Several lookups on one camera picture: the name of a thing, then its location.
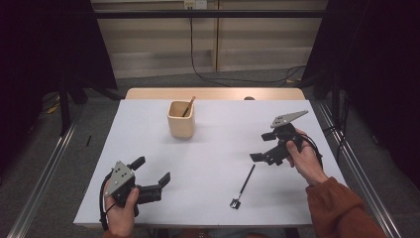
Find black long-handled brush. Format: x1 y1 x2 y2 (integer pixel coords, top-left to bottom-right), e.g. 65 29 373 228
230 164 257 210

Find person's left hand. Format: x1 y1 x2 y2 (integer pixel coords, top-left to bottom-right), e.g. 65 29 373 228
103 179 141 237

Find white wall socket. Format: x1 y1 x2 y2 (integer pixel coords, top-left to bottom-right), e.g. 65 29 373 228
183 0 208 10

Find person's right hand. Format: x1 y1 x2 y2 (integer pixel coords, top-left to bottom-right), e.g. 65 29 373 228
285 128 330 186

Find black curtain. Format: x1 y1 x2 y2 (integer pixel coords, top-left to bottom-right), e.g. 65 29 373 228
0 0 118 173
301 0 420 181

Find black horizontal bar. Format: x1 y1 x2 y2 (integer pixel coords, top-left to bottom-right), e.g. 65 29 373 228
93 9 326 19

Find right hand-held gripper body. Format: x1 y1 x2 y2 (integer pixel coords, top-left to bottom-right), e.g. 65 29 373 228
262 110 309 167

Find beige panelled cabinet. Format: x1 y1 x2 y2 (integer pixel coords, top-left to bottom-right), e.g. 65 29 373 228
90 0 330 79

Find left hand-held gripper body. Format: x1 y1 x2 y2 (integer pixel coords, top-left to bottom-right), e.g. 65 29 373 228
104 161 162 208

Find metal floor rail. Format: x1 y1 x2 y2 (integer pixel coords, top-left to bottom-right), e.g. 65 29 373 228
316 100 402 238
6 105 85 238

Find black wall cable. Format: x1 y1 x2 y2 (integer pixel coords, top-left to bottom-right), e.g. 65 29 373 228
188 8 306 87

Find left hand-held gripper cable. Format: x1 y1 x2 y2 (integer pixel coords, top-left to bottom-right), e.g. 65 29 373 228
98 172 117 232

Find white table sheet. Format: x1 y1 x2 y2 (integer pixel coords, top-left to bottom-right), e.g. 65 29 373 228
72 98 348 229

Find beige square pen holder cup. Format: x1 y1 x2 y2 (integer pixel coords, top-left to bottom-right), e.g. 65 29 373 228
166 100 196 139

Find right hand-held gripper cable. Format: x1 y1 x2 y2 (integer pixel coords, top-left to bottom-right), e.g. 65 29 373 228
298 133 324 170

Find wooden table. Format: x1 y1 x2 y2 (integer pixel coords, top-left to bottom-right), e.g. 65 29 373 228
124 87 306 101

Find hand-held gripper cable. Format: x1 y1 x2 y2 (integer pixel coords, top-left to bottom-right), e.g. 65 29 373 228
98 172 117 232
298 133 324 170

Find black metal stand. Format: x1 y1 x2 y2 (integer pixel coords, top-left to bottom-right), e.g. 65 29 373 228
58 75 72 137

